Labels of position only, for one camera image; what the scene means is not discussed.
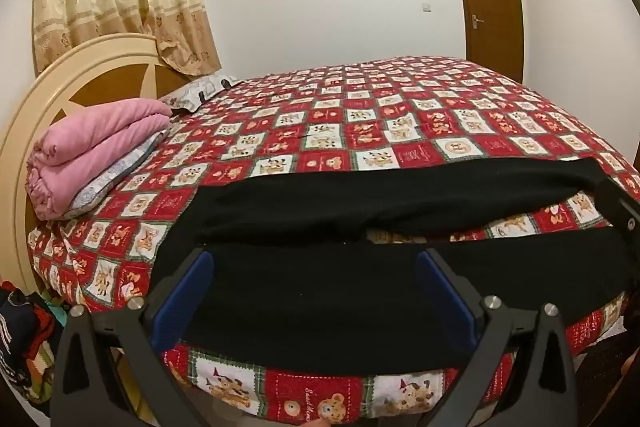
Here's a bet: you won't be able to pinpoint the brown wooden door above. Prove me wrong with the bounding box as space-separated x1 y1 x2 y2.
447 0 525 82

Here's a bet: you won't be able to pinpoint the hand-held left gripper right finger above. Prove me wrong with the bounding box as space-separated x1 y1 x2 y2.
415 249 581 427

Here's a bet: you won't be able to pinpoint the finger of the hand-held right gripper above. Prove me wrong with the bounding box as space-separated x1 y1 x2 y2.
592 177 640 249

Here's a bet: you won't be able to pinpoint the pile of clothes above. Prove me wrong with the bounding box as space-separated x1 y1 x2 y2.
0 279 68 403

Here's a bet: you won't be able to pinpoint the red printed bedspread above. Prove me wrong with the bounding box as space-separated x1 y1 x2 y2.
27 56 640 425

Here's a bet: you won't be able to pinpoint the grey patterned pillow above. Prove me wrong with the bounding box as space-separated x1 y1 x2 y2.
159 74 243 114

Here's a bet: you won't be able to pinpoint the cream wooden headboard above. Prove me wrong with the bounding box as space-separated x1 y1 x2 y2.
0 33 191 258

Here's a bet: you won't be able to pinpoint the grey floral quilt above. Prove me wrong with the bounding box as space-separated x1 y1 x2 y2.
70 129 171 218

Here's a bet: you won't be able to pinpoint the black pants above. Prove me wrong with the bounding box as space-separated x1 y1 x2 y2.
152 157 640 373

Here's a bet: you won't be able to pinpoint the dark cloth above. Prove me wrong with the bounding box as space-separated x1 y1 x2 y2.
575 322 640 408

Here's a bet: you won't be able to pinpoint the folded pink blanket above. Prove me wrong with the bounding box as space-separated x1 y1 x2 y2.
26 99 172 222

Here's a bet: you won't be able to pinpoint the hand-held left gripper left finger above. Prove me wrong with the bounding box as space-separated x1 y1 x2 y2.
50 249 216 427

